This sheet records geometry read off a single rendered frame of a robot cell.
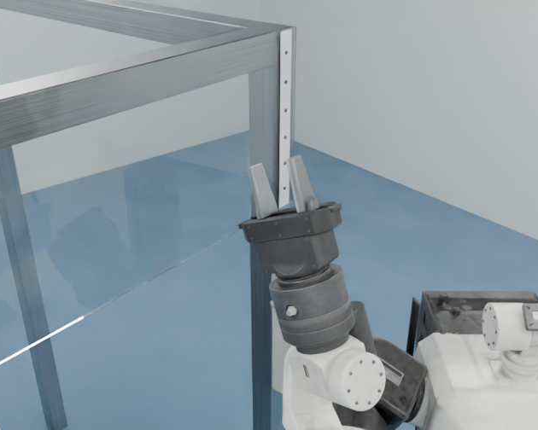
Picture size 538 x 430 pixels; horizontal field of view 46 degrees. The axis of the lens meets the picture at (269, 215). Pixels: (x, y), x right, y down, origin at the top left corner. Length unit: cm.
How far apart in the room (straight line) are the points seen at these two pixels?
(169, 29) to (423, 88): 320
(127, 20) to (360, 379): 93
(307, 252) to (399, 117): 386
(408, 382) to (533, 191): 319
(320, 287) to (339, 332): 6
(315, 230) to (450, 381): 38
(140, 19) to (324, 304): 83
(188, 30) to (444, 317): 70
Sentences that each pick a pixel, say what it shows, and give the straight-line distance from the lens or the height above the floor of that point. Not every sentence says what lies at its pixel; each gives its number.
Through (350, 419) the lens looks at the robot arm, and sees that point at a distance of 93.
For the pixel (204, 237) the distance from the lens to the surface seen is 110.
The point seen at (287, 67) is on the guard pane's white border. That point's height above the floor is 163.
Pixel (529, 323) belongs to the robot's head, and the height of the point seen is 140.
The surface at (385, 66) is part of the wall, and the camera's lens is 454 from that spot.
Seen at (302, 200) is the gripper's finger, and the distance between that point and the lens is 70.
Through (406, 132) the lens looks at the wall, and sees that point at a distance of 452.
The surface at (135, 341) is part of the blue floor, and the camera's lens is 311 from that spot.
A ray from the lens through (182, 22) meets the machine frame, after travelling 127.
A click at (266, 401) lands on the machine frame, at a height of 84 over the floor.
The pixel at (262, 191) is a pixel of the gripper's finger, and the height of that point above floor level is 160.
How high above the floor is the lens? 192
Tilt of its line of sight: 28 degrees down
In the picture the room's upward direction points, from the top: straight up
